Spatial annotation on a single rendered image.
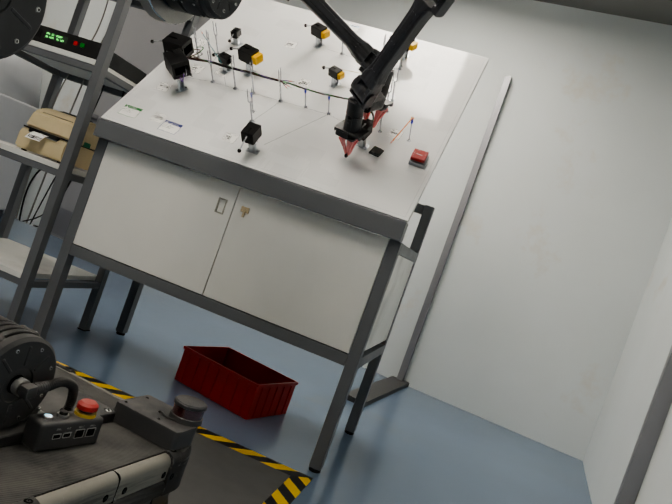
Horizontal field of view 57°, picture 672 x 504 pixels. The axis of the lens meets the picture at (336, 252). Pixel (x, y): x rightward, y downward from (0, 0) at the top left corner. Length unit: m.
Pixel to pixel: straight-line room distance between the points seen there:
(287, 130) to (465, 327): 2.21
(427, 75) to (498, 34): 1.91
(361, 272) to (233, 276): 0.45
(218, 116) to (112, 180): 0.45
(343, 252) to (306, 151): 0.39
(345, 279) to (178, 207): 0.65
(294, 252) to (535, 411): 2.39
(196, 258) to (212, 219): 0.15
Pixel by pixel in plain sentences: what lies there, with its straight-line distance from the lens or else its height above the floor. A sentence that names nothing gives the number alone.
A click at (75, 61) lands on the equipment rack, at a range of 2.55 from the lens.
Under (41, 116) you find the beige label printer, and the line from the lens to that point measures 2.66.
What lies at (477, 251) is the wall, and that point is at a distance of 4.10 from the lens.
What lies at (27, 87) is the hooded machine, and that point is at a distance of 5.72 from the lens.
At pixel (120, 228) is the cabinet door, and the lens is 2.36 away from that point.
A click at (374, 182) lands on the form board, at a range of 2.09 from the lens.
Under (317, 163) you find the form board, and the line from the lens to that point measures 2.14.
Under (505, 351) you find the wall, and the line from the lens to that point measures 4.07.
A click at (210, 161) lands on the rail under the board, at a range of 2.18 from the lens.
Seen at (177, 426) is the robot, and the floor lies 0.28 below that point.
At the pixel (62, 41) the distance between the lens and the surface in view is 2.64.
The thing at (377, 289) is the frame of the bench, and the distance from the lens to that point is 2.01.
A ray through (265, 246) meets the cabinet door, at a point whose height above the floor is 0.64.
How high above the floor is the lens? 0.73
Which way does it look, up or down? 1 degrees down
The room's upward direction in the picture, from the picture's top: 20 degrees clockwise
